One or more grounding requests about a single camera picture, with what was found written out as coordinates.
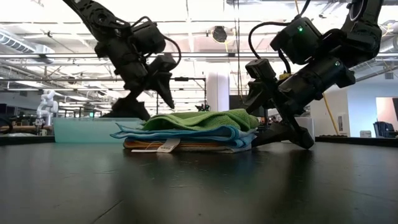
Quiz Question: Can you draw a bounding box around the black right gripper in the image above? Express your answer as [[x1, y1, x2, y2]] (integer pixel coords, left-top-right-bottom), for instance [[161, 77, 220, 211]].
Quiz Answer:
[[244, 57, 355, 149]]

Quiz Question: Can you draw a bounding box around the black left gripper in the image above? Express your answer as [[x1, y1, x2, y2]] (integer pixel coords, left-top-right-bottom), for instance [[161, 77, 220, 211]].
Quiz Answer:
[[102, 54, 178, 121]]

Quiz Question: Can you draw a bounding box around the bright blue microfiber towel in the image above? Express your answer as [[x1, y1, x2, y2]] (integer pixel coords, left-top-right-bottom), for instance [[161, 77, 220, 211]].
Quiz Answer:
[[124, 136, 257, 149]]

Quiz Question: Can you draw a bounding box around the light blue teal-edged towel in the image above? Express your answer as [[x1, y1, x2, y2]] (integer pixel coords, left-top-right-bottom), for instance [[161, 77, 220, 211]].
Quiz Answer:
[[109, 123, 259, 141]]

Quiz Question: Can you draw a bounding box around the green microfiber towel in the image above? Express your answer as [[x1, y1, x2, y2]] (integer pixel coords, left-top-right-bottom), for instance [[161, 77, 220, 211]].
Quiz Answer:
[[141, 108, 261, 132]]

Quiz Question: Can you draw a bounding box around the grey waffle microfiber towel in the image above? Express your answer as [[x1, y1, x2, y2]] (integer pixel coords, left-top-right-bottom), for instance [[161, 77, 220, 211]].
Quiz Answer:
[[124, 144, 253, 154]]

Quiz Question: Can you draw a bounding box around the white paper hang tag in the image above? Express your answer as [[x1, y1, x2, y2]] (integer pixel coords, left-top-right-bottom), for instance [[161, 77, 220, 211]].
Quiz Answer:
[[131, 138, 181, 154]]

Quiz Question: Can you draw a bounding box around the white building pillar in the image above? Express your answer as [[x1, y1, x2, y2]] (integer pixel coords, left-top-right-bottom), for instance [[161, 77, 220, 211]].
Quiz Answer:
[[206, 70, 231, 112]]

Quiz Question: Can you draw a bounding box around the teal plastic tray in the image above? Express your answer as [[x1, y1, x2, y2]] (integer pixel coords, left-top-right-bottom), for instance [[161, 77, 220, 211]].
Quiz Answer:
[[52, 117, 144, 144]]

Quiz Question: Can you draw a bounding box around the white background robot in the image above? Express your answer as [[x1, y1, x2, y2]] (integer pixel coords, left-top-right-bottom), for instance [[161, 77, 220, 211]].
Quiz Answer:
[[34, 89, 60, 137]]

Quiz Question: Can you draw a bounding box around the dark blue office chair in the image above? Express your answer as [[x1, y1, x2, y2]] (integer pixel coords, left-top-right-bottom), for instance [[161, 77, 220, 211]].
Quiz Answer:
[[373, 121, 398, 139]]

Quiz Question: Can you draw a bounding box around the black background frame rig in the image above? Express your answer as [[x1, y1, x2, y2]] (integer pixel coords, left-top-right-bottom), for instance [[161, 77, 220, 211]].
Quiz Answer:
[[172, 77, 207, 113]]

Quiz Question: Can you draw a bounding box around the black hanging cable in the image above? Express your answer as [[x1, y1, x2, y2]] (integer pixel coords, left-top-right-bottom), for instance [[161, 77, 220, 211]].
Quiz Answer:
[[233, 0, 244, 96]]

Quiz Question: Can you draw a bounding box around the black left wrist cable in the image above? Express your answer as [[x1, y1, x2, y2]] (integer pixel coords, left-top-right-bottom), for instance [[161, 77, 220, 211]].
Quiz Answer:
[[163, 34, 182, 72]]

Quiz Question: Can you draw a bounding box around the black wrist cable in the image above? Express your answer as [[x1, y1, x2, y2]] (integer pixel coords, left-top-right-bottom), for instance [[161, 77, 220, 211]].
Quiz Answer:
[[248, 0, 312, 75], [163, 34, 182, 72]]

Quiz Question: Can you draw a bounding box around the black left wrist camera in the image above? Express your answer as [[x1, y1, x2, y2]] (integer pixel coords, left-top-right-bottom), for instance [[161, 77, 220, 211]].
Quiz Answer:
[[130, 17, 167, 57]]

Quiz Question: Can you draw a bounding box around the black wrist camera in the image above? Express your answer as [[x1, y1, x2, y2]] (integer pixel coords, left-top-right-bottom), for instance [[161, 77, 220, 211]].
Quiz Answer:
[[270, 17, 323, 66], [130, 17, 167, 57]]

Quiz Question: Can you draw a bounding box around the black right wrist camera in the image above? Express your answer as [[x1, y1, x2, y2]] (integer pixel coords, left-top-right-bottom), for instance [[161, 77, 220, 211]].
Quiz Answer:
[[270, 17, 323, 66]]

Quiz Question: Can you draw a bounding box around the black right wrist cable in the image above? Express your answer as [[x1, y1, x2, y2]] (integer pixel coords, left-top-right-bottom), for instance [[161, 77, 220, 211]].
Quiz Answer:
[[248, 0, 312, 75]]

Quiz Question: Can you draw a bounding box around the black ceiling cable reel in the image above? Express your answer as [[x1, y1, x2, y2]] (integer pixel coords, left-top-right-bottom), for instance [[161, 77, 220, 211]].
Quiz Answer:
[[210, 26, 229, 44]]

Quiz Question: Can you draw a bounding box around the silver ceiling air duct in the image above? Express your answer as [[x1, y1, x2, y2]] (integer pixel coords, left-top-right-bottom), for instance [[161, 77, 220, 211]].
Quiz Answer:
[[0, 30, 37, 54]]

